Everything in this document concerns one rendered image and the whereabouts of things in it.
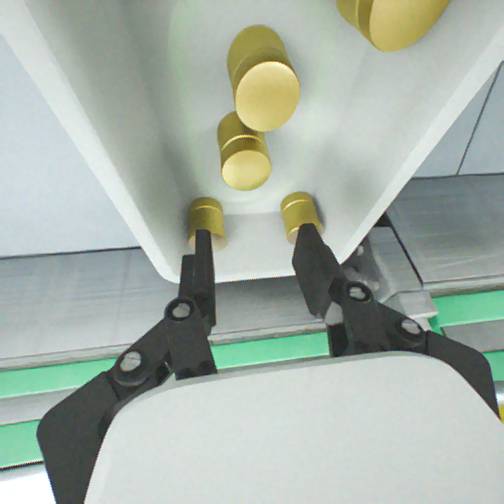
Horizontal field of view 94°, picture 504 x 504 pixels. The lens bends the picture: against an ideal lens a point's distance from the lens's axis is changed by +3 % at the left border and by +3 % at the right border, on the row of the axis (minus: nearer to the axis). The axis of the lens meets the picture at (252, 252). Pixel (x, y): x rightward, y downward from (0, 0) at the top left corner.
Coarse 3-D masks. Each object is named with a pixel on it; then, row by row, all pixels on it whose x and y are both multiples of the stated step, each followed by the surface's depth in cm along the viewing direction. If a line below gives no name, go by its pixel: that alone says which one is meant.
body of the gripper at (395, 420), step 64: (192, 384) 6; (256, 384) 6; (320, 384) 6; (384, 384) 6; (448, 384) 6; (128, 448) 5; (192, 448) 5; (256, 448) 5; (320, 448) 5; (384, 448) 5; (448, 448) 5
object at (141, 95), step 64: (0, 0) 6; (64, 0) 8; (128, 0) 11; (192, 0) 12; (256, 0) 12; (320, 0) 12; (64, 64) 8; (128, 64) 13; (192, 64) 14; (320, 64) 15; (384, 64) 13; (448, 64) 10; (128, 128) 12; (192, 128) 17; (320, 128) 18; (384, 128) 14; (128, 192) 13; (192, 192) 22; (256, 192) 23; (320, 192) 23; (384, 192) 15; (256, 256) 24
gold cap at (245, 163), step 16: (224, 128) 16; (240, 128) 15; (224, 144) 15; (240, 144) 15; (256, 144) 15; (224, 160) 15; (240, 160) 15; (256, 160) 15; (224, 176) 16; (240, 176) 16; (256, 176) 16
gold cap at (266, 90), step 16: (240, 32) 13; (256, 32) 12; (272, 32) 13; (240, 48) 12; (256, 48) 11; (272, 48) 11; (240, 64) 12; (256, 64) 11; (272, 64) 11; (288, 64) 11; (240, 80) 11; (256, 80) 11; (272, 80) 11; (288, 80) 11; (240, 96) 12; (256, 96) 12; (272, 96) 12; (288, 96) 12; (240, 112) 12; (256, 112) 12; (272, 112) 12; (288, 112) 13; (256, 128) 13; (272, 128) 13
